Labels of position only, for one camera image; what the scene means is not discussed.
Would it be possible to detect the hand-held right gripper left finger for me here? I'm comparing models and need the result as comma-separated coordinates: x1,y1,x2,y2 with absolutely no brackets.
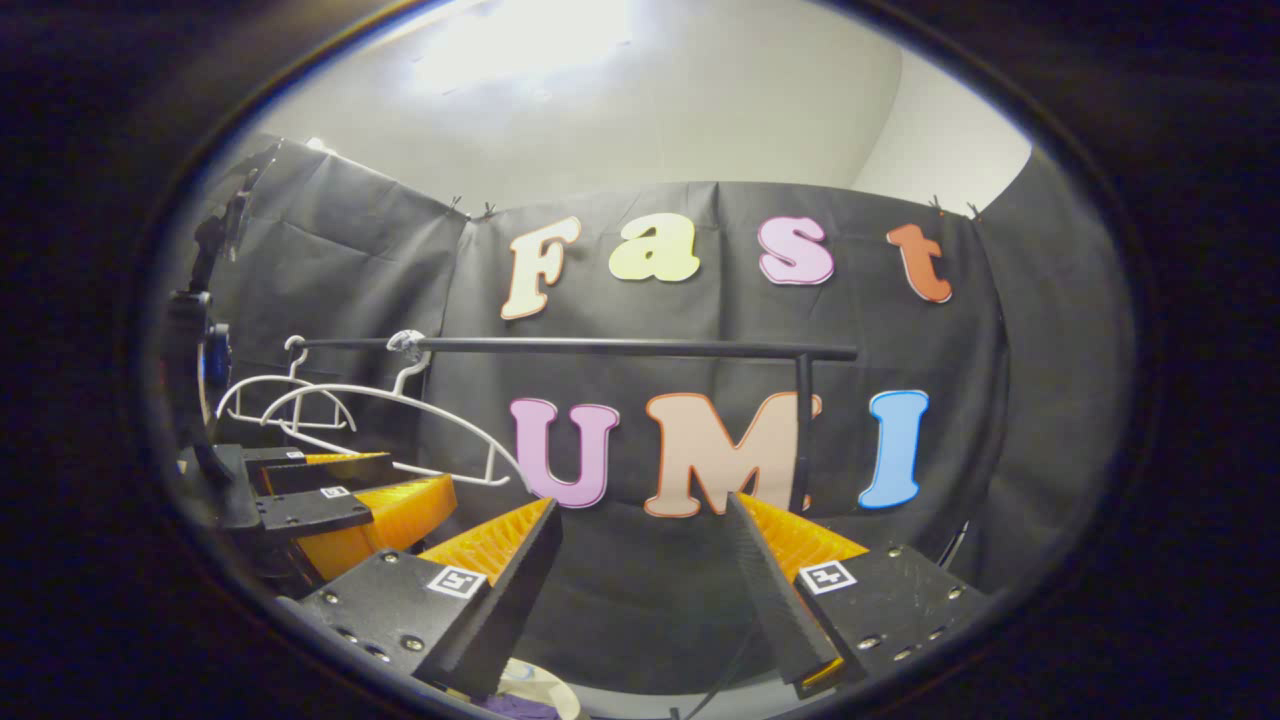
297,497,565,701

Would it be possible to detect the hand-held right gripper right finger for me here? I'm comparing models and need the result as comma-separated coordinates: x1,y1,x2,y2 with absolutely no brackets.
726,490,992,699

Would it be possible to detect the cream laundry hamper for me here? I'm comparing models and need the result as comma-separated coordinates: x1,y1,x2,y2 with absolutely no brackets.
480,655,587,720

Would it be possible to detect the purple corduroy shirt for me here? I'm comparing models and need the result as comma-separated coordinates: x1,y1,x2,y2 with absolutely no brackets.
480,694,563,720

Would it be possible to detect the white clothes hanger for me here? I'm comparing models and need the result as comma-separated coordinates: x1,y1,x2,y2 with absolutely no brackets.
261,329,527,490
214,334,359,437

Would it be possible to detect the black clothes rack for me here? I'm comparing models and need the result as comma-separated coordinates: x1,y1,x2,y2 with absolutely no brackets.
289,335,861,517

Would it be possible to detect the black backdrop cloth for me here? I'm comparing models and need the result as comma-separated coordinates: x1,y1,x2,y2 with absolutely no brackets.
185,135,1137,697

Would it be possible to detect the ceiling light panel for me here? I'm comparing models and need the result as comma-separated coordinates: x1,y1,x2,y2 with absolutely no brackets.
410,0,637,97

